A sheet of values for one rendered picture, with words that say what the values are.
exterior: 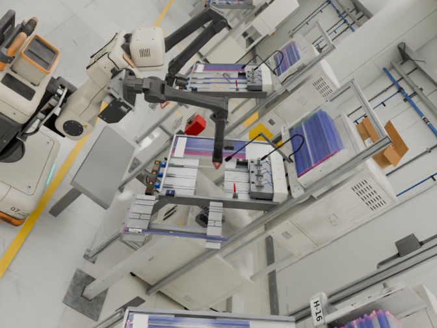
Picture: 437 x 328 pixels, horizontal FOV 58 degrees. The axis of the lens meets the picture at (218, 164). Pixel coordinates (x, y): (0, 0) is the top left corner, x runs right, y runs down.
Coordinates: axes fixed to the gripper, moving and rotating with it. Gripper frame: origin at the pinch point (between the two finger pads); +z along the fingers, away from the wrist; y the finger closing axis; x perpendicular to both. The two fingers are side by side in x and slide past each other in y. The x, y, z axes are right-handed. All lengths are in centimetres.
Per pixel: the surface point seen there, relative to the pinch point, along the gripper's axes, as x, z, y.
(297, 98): -66, -1, 113
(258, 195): -25.8, -2.0, -28.2
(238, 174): -14.4, 1.1, -3.9
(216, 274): -4, 66, -32
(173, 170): 27.8, 0.6, -5.9
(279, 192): -37.4, -6.7, -29.7
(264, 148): -32.5, 1.2, 30.0
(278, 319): -31, -2, -109
